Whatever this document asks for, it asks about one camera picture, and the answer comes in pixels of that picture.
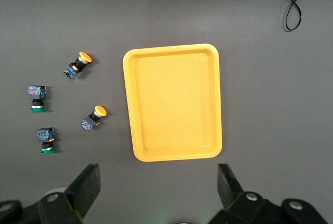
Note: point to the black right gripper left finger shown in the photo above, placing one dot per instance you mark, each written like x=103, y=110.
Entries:
x=78, y=195

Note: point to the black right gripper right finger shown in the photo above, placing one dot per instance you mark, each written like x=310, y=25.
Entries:
x=231, y=195

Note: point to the yellow plastic tray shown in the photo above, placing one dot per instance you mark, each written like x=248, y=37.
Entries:
x=171, y=99

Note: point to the green push button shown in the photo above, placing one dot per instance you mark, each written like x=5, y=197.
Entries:
x=45, y=135
x=37, y=94

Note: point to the yellow mushroom push button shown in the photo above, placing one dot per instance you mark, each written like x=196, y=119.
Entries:
x=72, y=70
x=89, y=122

